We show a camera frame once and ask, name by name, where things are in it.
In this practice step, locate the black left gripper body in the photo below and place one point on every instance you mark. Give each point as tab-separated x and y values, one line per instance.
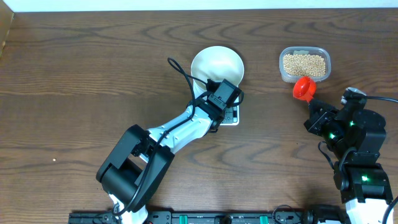
220	116

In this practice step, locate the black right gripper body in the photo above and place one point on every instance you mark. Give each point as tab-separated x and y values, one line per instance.
331	130

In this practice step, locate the white digital kitchen scale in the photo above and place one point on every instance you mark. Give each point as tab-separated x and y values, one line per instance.
231	115

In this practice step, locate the red plastic measuring scoop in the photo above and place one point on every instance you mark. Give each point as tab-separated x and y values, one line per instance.
304	89

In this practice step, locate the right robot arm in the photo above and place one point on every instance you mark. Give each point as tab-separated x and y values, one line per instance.
355	136

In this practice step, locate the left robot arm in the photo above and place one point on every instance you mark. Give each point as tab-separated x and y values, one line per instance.
134	169

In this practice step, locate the white ceramic bowl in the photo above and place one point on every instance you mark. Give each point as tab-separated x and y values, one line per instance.
218	63

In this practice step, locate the soybeans in container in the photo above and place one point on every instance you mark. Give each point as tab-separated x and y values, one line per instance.
304	65

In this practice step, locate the clear plastic soybean container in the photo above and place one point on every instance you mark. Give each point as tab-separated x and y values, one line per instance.
304	51

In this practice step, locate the cardboard box edge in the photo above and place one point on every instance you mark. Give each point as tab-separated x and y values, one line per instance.
6	19

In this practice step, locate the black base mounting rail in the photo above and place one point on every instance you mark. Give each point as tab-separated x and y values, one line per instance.
165	217

